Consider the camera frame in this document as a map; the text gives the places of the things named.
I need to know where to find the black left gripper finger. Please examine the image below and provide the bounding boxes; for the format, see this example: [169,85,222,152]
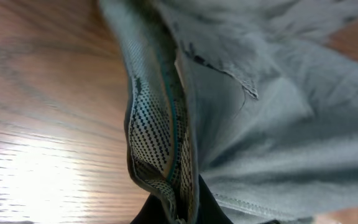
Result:
[131,175,232,224]

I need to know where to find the grey shorts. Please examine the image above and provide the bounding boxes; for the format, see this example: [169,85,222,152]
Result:
[99,0,358,223]

